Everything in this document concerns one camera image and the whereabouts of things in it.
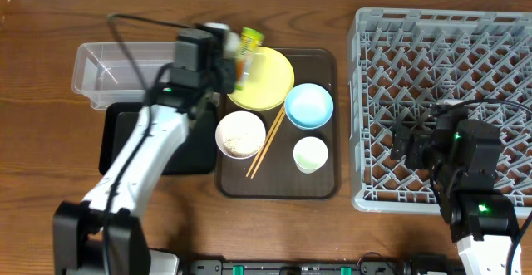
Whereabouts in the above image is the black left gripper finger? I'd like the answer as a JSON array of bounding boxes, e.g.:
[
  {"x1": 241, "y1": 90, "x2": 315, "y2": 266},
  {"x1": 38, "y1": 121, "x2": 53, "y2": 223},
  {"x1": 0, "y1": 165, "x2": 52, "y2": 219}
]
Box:
[
  {"x1": 218, "y1": 59, "x2": 237, "y2": 94},
  {"x1": 197, "y1": 22, "x2": 240, "y2": 58}
]

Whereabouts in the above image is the green snack wrapper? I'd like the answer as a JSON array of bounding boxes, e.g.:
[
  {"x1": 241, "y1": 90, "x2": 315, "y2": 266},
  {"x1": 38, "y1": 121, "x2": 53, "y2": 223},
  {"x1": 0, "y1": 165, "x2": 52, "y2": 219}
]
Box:
[{"x1": 235, "y1": 27, "x2": 264, "y2": 91}]

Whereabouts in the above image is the white bowl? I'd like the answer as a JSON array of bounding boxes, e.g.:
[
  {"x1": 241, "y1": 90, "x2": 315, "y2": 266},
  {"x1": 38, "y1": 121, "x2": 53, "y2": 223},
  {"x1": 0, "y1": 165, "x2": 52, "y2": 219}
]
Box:
[{"x1": 215, "y1": 110, "x2": 266, "y2": 160}]

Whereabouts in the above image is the light blue bowl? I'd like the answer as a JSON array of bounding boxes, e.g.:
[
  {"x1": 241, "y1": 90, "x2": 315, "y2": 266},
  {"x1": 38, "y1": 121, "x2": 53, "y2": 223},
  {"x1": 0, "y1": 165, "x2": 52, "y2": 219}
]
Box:
[{"x1": 284, "y1": 83, "x2": 334, "y2": 130}]

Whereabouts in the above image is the pale green cup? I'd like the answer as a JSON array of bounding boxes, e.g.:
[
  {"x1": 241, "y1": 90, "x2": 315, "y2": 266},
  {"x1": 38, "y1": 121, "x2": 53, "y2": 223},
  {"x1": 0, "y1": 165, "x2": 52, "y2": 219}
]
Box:
[{"x1": 293, "y1": 136, "x2": 328, "y2": 174}]

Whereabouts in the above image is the rice pile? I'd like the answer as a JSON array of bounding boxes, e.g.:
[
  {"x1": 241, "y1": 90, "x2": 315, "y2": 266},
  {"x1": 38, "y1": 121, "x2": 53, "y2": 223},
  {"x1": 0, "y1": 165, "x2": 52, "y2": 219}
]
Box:
[{"x1": 223, "y1": 135, "x2": 260, "y2": 157}]

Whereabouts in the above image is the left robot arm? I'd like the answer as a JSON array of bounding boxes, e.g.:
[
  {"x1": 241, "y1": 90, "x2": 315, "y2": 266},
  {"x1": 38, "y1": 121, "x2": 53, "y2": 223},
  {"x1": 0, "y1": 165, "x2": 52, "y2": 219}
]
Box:
[{"x1": 52, "y1": 22, "x2": 239, "y2": 274}]

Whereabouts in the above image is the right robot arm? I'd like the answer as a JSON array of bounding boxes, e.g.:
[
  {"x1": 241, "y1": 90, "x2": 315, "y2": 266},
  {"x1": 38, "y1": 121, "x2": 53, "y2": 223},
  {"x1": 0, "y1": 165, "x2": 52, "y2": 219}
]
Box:
[{"x1": 391, "y1": 105, "x2": 523, "y2": 274}]

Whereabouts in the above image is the grey dishwasher rack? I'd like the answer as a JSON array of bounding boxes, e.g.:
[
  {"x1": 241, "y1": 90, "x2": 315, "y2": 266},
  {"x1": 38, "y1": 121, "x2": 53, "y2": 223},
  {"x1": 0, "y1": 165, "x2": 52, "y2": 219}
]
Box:
[{"x1": 347, "y1": 8, "x2": 531, "y2": 218}]

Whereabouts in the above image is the yellow plate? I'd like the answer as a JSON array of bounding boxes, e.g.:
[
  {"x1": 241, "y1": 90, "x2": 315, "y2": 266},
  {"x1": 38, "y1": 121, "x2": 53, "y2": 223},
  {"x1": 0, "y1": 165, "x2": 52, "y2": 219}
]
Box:
[{"x1": 228, "y1": 47, "x2": 294, "y2": 111}]

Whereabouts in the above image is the wooden chopstick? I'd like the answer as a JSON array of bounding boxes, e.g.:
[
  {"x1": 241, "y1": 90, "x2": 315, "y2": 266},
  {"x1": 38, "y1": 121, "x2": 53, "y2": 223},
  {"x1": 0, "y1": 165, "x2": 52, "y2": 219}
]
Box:
[
  {"x1": 249, "y1": 109, "x2": 287, "y2": 180},
  {"x1": 245, "y1": 104, "x2": 286, "y2": 179}
]

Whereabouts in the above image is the black plastic tray bin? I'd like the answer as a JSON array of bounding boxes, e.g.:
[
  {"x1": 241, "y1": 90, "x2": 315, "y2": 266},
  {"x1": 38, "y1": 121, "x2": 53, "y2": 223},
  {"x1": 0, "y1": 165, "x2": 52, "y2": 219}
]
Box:
[{"x1": 99, "y1": 102, "x2": 218, "y2": 176}]

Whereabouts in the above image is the clear plastic bin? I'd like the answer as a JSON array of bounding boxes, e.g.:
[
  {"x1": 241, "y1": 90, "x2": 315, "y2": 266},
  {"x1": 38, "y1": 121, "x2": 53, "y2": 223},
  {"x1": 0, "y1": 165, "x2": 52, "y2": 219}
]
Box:
[{"x1": 71, "y1": 42, "x2": 191, "y2": 110}]

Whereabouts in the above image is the brown serving tray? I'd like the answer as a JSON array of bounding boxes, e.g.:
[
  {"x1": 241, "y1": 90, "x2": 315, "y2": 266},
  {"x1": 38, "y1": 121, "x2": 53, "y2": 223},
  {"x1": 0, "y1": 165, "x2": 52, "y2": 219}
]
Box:
[{"x1": 215, "y1": 47, "x2": 341, "y2": 199}]

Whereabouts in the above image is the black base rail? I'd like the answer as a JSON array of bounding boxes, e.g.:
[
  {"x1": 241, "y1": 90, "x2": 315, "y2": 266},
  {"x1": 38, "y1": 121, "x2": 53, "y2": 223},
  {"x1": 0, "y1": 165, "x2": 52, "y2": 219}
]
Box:
[{"x1": 178, "y1": 253, "x2": 462, "y2": 275}]

